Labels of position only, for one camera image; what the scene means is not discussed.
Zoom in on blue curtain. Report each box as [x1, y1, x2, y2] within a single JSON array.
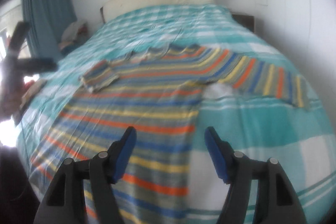
[[21, 0, 77, 61]]

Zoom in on white wardrobe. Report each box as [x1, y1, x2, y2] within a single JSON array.
[[247, 0, 336, 98]]

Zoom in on beige red cloth bag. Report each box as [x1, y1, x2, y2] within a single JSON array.
[[13, 79, 47, 126]]

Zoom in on striped knit sweater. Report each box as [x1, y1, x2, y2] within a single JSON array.
[[30, 45, 309, 223]]

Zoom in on teal plaid bedspread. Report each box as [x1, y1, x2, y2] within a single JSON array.
[[17, 5, 335, 223]]

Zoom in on pile of clothes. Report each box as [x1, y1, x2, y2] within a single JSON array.
[[59, 20, 89, 56]]

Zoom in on dark bedside table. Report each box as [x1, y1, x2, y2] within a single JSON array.
[[232, 12, 255, 32]]

